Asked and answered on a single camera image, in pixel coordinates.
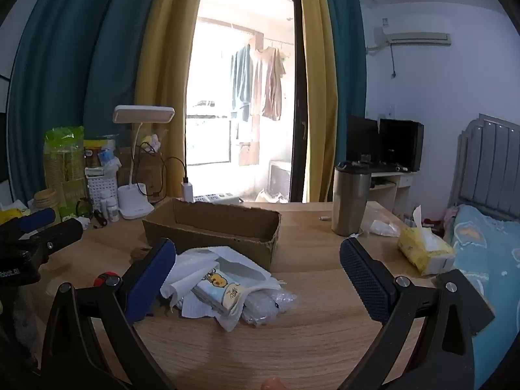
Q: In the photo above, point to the blue white packet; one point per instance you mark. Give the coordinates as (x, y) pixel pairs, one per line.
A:
(109, 160)

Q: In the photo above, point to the yellow curtain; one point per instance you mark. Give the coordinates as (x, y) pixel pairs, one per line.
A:
(170, 48)
(321, 89)

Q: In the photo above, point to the yellow jar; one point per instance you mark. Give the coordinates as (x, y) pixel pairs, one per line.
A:
(95, 152)

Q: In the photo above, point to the clear plastic bag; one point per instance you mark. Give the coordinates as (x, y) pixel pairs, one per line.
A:
(264, 308)
(380, 227)

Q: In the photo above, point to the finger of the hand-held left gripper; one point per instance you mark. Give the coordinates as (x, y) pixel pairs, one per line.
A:
(36, 217)
(61, 231)

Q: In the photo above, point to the green round object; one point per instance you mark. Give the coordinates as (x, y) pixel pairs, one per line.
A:
(83, 207)

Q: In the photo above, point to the blue hanging garment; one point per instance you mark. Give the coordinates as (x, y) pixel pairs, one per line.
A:
(241, 77)

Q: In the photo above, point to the white perforated basket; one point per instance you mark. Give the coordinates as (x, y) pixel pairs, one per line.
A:
(97, 191)

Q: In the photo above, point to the white computer desk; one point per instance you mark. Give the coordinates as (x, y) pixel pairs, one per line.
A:
(400, 187)

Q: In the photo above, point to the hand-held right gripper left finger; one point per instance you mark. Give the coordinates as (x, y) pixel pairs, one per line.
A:
(150, 280)

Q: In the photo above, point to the white desk lamp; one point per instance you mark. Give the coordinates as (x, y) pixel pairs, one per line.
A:
(144, 114)

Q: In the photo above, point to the blue printed bedding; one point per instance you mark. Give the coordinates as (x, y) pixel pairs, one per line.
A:
(487, 252)

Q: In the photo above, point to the steel tumbler with black lid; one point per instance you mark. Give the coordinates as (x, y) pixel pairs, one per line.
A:
(349, 203)

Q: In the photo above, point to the brown cardboard box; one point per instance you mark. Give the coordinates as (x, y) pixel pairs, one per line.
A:
(223, 219)

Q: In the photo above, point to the white air conditioner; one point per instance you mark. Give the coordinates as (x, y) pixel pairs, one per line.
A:
(414, 34)

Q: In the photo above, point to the stack of brown paper cups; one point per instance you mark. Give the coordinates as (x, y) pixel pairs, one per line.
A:
(44, 199)

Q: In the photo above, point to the red black fabric item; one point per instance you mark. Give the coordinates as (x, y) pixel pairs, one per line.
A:
(102, 280)

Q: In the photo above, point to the grey padded headboard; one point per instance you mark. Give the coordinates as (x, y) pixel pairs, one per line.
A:
(487, 162)

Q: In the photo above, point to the white cloth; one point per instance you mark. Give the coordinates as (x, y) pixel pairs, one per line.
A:
(239, 258)

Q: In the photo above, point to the black monitor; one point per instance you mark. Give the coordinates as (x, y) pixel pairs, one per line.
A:
(400, 142)
(361, 138)

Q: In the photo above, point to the green packet of paper cups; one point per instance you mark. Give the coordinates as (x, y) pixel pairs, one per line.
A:
(63, 162)

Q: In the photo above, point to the white textured foam sheet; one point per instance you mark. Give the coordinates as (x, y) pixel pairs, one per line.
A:
(183, 280)

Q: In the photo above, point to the black door frame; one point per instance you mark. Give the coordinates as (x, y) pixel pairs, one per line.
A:
(300, 89)

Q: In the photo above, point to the beige hanging garment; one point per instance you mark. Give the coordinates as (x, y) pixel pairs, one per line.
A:
(270, 85)

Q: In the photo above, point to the yellow tissue pack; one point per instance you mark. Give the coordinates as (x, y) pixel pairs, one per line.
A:
(426, 252)

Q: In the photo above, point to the yellow packet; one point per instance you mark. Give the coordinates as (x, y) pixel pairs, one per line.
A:
(12, 216)

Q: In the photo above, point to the white power strip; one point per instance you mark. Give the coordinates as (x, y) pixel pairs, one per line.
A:
(219, 198)

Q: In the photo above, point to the white pill bottle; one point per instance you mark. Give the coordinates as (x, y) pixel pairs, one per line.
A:
(105, 203)
(113, 211)

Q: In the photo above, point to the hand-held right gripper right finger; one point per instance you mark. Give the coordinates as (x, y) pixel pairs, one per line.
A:
(365, 280)

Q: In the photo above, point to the white charger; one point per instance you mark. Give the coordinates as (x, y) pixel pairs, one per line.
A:
(187, 191)

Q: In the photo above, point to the person's right hand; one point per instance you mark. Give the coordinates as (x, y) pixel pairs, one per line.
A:
(272, 384)

